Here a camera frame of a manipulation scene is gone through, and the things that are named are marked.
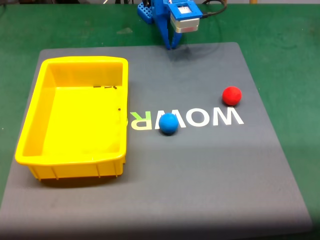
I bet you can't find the red foam ball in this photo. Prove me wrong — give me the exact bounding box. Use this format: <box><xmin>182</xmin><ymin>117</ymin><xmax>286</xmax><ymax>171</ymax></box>
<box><xmin>222</xmin><ymin>86</ymin><xmax>243</xmax><ymax>107</ymax></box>

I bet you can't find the blue foam ball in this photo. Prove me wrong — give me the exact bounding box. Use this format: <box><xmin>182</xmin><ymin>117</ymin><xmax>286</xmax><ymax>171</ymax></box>
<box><xmin>158</xmin><ymin>112</ymin><xmax>179</xmax><ymax>136</ymax></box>

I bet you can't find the yellow plastic bin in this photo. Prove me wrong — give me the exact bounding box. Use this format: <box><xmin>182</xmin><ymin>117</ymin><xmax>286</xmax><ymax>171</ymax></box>
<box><xmin>14</xmin><ymin>55</ymin><xmax>129</xmax><ymax>181</ymax></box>

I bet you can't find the green table cover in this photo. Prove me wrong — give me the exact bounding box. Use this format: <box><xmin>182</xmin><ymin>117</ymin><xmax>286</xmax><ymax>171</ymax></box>
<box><xmin>0</xmin><ymin>2</ymin><xmax>320</xmax><ymax>240</ymax></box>

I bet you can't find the grey mat with white lettering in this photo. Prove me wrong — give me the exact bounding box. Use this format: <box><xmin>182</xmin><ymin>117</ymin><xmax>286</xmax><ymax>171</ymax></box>
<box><xmin>0</xmin><ymin>41</ymin><xmax>314</xmax><ymax>240</ymax></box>

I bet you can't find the black cable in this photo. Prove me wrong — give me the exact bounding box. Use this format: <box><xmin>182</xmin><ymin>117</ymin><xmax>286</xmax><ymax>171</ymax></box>
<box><xmin>200</xmin><ymin>0</ymin><xmax>228</xmax><ymax>19</ymax></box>

